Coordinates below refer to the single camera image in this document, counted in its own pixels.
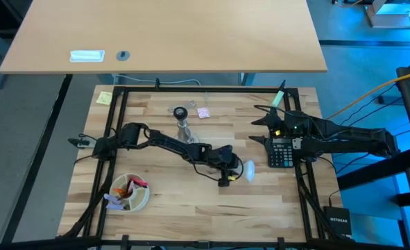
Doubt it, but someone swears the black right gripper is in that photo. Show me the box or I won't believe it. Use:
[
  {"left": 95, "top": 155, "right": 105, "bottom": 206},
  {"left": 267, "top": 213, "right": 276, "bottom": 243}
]
[{"left": 248, "top": 110, "right": 308, "bottom": 147}]

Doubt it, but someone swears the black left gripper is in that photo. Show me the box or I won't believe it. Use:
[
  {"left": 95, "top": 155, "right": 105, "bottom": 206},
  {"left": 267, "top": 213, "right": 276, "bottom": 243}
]
[{"left": 207, "top": 144, "right": 244, "bottom": 188}]

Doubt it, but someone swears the white globe lightbulb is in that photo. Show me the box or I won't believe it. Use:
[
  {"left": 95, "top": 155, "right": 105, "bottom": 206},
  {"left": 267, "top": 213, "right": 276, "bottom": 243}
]
[{"left": 240, "top": 159, "right": 257, "bottom": 184}]

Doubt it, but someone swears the silver lamp base black socket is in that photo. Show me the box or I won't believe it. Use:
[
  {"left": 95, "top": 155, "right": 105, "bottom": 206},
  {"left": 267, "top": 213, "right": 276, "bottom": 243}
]
[{"left": 173, "top": 106, "right": 200, "bottom": 145}]

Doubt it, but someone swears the black desk calculator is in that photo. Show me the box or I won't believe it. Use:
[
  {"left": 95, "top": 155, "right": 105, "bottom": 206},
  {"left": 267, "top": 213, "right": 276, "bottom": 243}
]
[{"left": 264, "top": 136, "right": 296, "bottom": 169}]

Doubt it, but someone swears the green marker pen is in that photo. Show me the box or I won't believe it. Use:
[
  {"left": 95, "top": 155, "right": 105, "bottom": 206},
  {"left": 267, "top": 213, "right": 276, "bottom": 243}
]
[{"left": 270, "top": 79, "right": 287, "bottom": 108}]

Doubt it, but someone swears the clear plastic bag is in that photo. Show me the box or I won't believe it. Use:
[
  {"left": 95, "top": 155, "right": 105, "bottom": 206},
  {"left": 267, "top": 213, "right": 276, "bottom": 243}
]
[{"left": 166, "top": 92, "right": 212, "bottom": 117}]

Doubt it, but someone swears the red clip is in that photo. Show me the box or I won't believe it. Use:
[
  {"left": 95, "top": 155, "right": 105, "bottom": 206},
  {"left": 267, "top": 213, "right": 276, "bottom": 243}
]
[{"left": 130, "top": 176, "right": 149, "bottom": 188}]

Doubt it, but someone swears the round cream divided tray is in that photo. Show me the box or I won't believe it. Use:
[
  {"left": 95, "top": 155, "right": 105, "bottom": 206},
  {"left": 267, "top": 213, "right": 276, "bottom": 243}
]
[{"left": 108, "top": 172, "right": 151, "bottom": 213}]

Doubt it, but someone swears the beige wooden desk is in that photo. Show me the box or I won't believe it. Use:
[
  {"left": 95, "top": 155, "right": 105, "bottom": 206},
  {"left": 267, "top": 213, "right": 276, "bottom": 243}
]
[{"left": 0, "top": 0, "right": 329, "bottom": 74}]

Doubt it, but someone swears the yellow sticky note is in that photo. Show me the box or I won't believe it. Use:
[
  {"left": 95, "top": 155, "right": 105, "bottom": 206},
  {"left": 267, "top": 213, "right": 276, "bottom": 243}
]
[{"left": 96, "top": 90, "right": 114, "bottom": 106}]

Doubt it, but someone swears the white box device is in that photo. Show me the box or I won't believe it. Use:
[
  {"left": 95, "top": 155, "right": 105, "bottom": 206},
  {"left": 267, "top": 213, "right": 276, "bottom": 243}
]
[{"left": 364, "top": 0, "right": 410, "bottom": 29}]

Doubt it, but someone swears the black aluminium table frame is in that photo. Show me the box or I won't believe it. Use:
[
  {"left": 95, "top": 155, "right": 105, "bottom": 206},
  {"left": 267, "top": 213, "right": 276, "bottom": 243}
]
[{"left": 57, "top": 85, "right": 351, "bottom": 250}]

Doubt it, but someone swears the grey cable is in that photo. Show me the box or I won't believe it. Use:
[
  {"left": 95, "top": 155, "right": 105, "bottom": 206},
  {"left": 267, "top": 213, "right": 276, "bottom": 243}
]
[{"left": 114, "top": 73, "right": 202, "bottom": 87}]

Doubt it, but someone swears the yellow cable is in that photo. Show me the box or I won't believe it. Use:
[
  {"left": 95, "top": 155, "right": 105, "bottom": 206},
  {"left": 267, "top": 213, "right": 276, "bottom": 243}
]
[{"left": 325, "top": 68, "right": 410, "bottom": 121}]

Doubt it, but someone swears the black Netgear network switch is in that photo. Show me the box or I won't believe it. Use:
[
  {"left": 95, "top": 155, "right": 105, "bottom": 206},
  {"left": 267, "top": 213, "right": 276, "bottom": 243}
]
[{"left": 322, "top": 206, "right": 353, "bottom": 239}]

